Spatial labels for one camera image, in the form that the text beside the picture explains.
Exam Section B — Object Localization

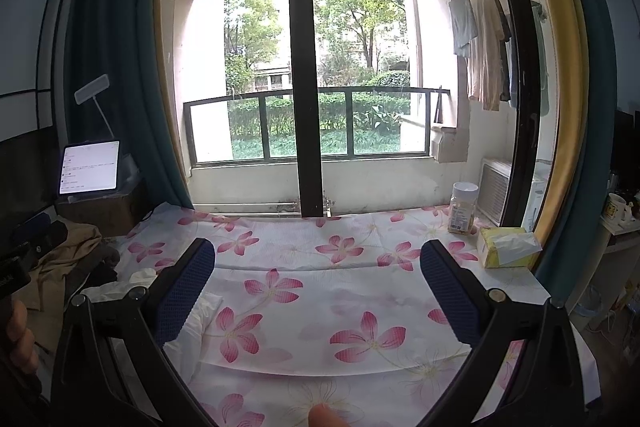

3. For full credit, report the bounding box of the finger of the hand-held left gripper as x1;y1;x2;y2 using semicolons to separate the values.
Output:
12;212;68;258

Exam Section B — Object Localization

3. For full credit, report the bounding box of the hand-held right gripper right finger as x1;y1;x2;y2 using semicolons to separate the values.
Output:
419;239;601;427

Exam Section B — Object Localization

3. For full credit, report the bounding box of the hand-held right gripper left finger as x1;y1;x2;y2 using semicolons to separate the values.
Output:
50;237;217;427

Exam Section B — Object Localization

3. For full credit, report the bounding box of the white hooded jacket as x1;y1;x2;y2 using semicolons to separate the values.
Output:
80;267;223;378

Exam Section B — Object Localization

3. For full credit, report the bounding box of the person's left hand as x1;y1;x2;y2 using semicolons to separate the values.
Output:
5;297;41;375

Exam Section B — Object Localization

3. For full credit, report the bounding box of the person's right hand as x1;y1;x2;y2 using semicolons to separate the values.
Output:
306;402;353;427

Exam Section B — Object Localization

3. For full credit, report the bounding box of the beige clothing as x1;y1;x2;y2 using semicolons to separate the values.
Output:
25;219;103;358

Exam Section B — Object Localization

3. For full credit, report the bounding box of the yellow tissue pack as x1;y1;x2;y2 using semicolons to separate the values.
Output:
475;227;542;269

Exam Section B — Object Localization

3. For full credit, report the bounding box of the brown cardboard box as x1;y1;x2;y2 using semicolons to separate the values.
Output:
55;187;146;240

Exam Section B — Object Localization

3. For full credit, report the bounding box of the dark clothing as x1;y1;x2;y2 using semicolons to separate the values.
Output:
75;247;121;303

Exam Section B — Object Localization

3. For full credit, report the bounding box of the clear jar with white lid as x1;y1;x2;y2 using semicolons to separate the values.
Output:
446;182;479;235

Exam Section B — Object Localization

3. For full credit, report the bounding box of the tablet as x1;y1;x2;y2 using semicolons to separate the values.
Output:
59;140;122;196

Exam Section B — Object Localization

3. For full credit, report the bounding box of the clear tablet stand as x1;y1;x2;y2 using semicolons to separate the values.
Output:
65;152;141;204

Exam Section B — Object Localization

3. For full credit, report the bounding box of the white air conditioner unit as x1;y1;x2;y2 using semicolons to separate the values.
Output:
479;158;513;225

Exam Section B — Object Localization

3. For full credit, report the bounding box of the floral tablecloth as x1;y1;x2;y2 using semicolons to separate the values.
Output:
65;204;551;427

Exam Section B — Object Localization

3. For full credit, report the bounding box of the balcony cardboard box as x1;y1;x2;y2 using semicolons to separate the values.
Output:
430;124;468;164

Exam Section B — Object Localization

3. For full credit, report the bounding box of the white desk lamp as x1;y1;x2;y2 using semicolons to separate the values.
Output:
74;74;111;142

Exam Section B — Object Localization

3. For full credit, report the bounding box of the white side table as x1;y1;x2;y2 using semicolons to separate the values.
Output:
595;217;640;333

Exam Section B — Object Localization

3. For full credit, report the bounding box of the white mug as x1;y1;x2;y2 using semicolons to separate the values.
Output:
602;193;628;222

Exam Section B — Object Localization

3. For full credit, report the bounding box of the blue curtain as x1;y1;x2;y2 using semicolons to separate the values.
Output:
542;0;617;303
65;0;193;214

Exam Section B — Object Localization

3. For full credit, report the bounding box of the yellow curtain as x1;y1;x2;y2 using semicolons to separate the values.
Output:
507;0;588;268
150;0;193;202

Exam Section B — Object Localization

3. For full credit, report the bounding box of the balcony railing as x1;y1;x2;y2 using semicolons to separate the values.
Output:
182;88;451;165

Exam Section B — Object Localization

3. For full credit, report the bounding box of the black appliance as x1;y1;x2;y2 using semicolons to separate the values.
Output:
615;107;640;188

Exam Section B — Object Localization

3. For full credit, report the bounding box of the dark hanging garment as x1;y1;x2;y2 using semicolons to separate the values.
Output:
492;0;513;102

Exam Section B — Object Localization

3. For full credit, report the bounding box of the beige hanging garment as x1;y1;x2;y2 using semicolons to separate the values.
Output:
467;0;503;112

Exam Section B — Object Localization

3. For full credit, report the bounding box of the light blue hanging garment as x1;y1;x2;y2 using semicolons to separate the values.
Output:
448;0;476;58

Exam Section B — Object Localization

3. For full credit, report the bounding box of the black sliding door frame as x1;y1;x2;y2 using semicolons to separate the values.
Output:
475;0;546;228

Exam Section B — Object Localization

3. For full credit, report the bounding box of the black window post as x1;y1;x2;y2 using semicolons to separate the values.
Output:
286;0;326;218

